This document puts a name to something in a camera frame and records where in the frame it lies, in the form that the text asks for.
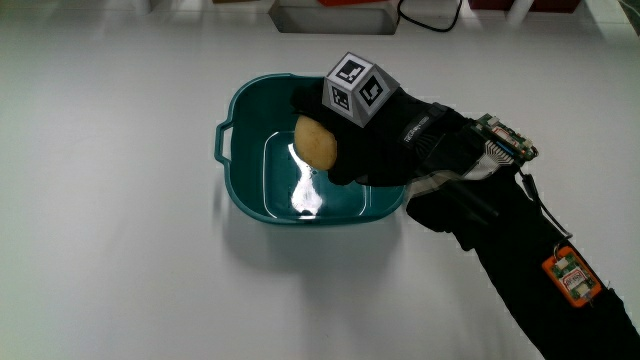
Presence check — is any dark red box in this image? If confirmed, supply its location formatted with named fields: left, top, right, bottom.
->
left=468, top=0, right=584, bottom=14

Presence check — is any person's right hand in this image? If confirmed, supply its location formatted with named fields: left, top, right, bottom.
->
left=290, top=51, right=540, bottom=188

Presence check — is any thin black sensor cable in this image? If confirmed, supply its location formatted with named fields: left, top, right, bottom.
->
left=517, top=168, right=574, bottom=249

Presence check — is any grey rectangular box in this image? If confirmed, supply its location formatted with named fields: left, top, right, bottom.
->
left=268, top=0, right=401, bottom=36

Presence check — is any teal plastic basin plate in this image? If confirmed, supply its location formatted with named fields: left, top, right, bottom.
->
left=214, top=73, right=407, bottom=226

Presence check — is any white cylinder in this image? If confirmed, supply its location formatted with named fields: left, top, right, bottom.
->
left=505, top=0, right=537, bottom=24

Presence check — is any orange sensor module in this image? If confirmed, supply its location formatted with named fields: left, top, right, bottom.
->
left=541, top=244, right=603, bottom=309

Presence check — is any person's right forearm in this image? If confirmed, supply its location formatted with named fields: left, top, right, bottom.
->
left=405, top=164, right=640, bottom=360

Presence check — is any black power cable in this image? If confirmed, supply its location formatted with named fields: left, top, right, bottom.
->
left=397, top=0, right=464, bottom=34

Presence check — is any yellow potato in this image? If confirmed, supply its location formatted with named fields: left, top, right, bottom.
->
left=293, top=115, right=339, bottom=172

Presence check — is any red object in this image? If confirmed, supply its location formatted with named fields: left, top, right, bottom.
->
left=317, top=0, right=392, bottom=7

